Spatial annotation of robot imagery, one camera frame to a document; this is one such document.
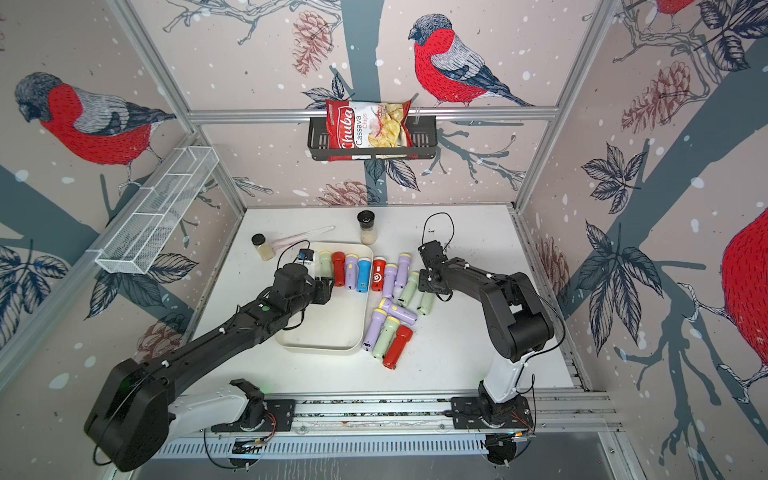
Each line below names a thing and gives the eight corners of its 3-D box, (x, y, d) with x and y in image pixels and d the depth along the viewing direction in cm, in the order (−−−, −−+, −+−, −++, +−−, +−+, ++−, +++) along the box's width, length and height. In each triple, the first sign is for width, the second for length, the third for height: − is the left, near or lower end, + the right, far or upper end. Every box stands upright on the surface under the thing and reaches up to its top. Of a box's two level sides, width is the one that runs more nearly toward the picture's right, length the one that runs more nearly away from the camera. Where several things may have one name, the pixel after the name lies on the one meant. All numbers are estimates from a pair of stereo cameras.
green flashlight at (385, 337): (371, 356, 84) (370, 353, 82) (388, 317, 92) (387, 314, 90) (384, 362, 83) (384, 359, 81) (400, 322, 91) (400, 318, 89)
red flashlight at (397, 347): (381, 364, 83) (380, 361, 81) (399, 327, 90) (400, 323, 88) (395, 372, 82) (395, 369, 80) (413, 334, 89) (414, 330, 87)
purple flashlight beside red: (381, 297, 96) (381, 293, 94) (386, 267, 103) (385, 263, 101) (394, 298, 95) (394, 294, 94) (397, 268, 103) (397, 264, 101)
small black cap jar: (259, 256, 109) (248, 239, 101) (268, 249, 111) (258, 231, 103) (267, 262, 107) (257, 245, 99) (276, 255, 109) (267, 237, 101)
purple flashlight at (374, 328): (359, 347, 87) (358, 343, 84) (376, 311, 94) (375, 306, 91) (371, 352, 86) (370, 348, 83) (386, 315, 93) (386, 310, 90)
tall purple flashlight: (393, 285, 98) (393, 282, 97) (400, 256, 106) (400, 252, 105) (405, 287, 98) (405, 284, 96) (411, 258, 106) (411, 254, 104)
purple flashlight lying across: (377, 308, 94) (377, 304, 91) (382, 301, 95) (381, 296, 93) (412, 327, 90) (413, 324, 87) (417, 320, 91) (417, 315, 89)
